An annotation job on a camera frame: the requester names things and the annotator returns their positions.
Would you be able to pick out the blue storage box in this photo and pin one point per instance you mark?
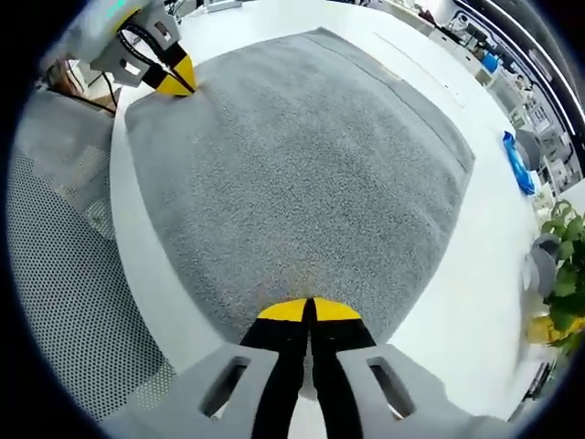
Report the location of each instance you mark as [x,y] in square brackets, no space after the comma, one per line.
[491,61]

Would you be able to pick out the yellow plant pot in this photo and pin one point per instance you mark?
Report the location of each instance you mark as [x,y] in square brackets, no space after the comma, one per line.
[546,329]

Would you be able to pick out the person's left hand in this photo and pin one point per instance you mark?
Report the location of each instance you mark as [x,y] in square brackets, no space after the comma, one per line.
[73,78]

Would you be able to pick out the grey towel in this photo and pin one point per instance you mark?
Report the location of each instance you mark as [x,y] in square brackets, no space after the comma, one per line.
[297,183]

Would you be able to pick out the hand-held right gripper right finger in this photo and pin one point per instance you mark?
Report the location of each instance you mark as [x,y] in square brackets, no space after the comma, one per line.
[338,366]

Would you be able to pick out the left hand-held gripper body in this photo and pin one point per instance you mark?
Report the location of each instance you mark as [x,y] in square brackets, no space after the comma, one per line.
[100,27]

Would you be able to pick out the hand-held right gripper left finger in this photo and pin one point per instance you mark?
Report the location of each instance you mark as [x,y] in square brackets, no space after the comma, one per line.
[279,366]

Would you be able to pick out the green potted plant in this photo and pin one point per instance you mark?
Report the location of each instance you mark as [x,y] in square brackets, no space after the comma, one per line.
[566,274]

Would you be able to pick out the white mesh office chair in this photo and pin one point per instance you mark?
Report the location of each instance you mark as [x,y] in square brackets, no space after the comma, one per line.
[68,274]

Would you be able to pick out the blue plastic packet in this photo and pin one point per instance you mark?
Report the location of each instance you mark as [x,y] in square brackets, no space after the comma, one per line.
[518,164]

